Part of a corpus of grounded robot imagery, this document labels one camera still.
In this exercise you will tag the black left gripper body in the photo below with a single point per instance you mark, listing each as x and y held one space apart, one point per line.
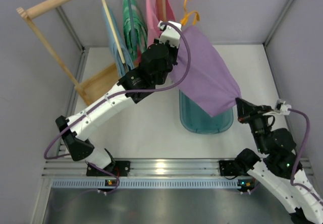
172 57

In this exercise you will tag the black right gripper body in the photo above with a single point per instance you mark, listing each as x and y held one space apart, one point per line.
254 114

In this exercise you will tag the purple trousers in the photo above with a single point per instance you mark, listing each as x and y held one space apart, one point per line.
209 82

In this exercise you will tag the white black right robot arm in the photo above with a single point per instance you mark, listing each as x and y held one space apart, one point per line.
281 171

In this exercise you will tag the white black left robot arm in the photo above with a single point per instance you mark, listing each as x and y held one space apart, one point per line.
156 62

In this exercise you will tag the green patterned trousers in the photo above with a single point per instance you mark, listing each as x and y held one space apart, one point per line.
135 28

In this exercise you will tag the pink trousers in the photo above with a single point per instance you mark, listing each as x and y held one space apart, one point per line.
152 21

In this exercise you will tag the light wooden hanger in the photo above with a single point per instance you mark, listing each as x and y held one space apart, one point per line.
107 13

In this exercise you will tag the light blue trousers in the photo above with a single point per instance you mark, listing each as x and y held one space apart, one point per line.
116 45

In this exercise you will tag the teal plastic bin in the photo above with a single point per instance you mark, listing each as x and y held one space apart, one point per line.
196 120

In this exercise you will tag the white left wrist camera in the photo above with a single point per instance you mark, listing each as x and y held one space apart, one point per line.
169 35

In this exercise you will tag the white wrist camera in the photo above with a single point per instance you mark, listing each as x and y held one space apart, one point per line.
281 109
169 35

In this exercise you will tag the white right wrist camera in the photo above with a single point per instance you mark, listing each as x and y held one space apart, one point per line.
281 109

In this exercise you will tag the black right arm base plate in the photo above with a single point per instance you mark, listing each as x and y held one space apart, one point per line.
231 169

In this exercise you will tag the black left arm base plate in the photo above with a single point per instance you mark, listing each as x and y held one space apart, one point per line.
121 169

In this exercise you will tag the aluminium mounting rail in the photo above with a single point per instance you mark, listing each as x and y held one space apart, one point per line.
141 168

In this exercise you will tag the white slotted cable duct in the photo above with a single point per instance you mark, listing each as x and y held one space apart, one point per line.
147 184

